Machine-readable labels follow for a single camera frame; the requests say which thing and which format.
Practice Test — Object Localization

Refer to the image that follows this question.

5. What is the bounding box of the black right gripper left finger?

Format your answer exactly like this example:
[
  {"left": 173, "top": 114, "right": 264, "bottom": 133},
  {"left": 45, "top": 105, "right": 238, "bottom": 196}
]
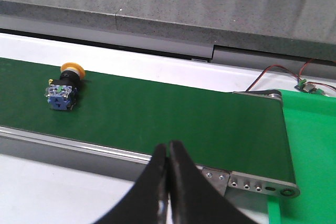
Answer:
[{"left": 96, "top": 144, "right": 168, "bottom": 223}]

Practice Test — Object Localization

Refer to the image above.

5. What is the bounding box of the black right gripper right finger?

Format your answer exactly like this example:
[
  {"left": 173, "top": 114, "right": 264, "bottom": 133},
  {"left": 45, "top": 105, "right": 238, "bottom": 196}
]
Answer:
[{"left": 169, "top": 141, "right": 255, "bottom": 223}]

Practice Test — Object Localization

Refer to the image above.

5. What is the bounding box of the yellow emergency push button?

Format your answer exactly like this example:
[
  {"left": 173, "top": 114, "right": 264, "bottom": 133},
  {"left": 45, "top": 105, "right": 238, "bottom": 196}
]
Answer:
[{"left": 45, "top": 62, "right": 86, "bottom": 111}]

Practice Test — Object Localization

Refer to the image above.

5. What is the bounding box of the green conveyor belt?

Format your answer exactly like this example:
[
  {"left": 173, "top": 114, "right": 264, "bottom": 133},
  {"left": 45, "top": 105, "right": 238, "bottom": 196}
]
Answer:
[{"left": 1, "top": 58, "right": 295, "bottom": 183}]

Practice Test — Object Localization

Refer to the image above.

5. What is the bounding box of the bright green plastic chute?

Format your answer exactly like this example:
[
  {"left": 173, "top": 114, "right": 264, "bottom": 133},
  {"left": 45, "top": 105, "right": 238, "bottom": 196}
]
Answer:
[{"left": 268, "top": 90, "right": 335, "bottom": 223}]

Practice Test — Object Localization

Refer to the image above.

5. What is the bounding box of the small green circuit board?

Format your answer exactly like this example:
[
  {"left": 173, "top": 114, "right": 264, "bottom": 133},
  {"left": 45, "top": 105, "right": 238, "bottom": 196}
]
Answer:
[{"left": 295, "top": 79, "right": 327, "bottom": 96}]

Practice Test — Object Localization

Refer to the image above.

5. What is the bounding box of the grey metal cabinet panel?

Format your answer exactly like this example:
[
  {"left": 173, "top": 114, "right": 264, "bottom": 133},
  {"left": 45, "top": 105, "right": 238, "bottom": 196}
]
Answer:
[{"left": 1, "top": 15, "right": 335, "bottom": 78}]

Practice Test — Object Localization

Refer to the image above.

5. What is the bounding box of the grey stone counter slab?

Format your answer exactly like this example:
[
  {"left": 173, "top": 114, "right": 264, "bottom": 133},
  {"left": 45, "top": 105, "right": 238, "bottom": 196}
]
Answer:
[{"left": 1, "top": 0, "right": 335, "bottom": 52}]

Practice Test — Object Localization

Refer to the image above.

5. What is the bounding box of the aluminium conveyor frame rail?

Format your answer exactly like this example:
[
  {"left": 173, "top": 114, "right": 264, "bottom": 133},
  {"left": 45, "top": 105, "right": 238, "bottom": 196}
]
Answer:
[{"left": 1, "top": 126, "right": 300, "bottom": 198}]

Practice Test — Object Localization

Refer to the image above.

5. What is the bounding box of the red wire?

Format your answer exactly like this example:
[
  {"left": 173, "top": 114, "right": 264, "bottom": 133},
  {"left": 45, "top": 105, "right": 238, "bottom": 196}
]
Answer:
[{"left": 245, "top": 58, "right": 316, "bottom": 92}]

